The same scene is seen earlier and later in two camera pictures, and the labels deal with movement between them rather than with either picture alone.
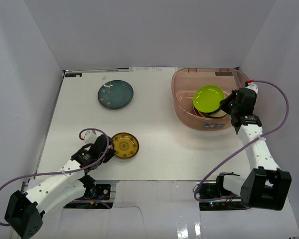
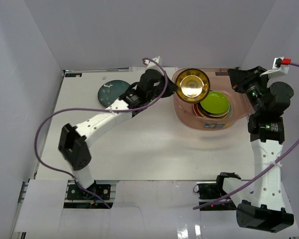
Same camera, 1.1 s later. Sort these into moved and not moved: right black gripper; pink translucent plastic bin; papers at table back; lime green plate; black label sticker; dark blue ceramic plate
Moved: right black gripper; lime green plate
Not moved: papers at table back; black label sticker; pink translucent plastic bin; dark blue ceramic plate
